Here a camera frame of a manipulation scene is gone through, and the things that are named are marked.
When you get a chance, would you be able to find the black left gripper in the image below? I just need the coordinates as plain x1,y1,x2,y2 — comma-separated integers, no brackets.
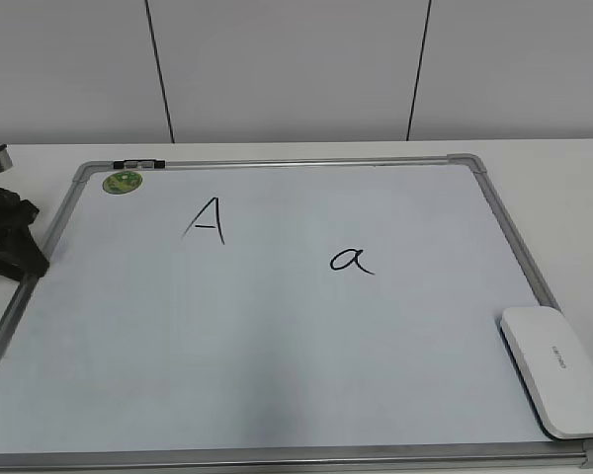
0,144,49,281

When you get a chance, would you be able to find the white board with aluminium frame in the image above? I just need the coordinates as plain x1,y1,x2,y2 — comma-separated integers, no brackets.
0,155,593,472

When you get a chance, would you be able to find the white plastic board eraser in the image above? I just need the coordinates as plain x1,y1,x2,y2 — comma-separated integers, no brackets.
500,306,593,439

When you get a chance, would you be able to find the round green magnet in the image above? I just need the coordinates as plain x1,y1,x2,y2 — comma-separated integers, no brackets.
102,171,142,196

